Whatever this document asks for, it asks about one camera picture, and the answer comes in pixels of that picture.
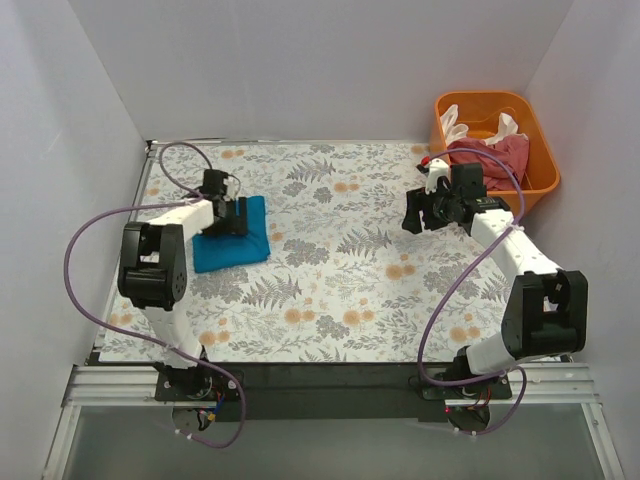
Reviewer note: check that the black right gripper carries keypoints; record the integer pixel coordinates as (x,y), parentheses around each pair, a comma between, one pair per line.
(417,212)

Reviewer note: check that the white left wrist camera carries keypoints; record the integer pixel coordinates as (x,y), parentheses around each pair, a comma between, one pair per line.
(232,187)

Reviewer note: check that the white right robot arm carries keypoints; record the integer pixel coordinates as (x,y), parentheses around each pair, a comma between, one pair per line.
(546,312)

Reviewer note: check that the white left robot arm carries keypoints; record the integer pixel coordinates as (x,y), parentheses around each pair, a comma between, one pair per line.
(153,272)

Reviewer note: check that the orange plastic bin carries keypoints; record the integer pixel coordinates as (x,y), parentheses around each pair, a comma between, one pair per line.
(480,111)

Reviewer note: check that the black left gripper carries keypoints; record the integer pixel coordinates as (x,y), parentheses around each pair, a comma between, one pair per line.
(240,216)

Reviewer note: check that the aluminium frame rail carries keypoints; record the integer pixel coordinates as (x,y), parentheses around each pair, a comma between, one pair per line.
(552,427)

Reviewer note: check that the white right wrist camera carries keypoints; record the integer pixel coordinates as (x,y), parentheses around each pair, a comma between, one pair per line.
(433,169)

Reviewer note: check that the white t shirt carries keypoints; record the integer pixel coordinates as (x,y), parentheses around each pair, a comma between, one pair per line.
(455,131)

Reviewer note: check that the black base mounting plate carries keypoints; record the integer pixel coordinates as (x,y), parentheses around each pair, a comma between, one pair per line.
(320,391)

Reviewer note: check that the floral table mat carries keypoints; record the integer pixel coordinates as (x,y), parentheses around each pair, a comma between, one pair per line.
(343,282)

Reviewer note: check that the pink t shirt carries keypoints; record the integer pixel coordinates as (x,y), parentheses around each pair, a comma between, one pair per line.
(512,151)

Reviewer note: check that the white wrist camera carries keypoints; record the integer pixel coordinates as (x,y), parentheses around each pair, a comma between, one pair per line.
(433,169)
(232,187)

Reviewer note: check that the blue t shirt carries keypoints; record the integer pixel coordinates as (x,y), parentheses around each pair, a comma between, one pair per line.
(216,253)

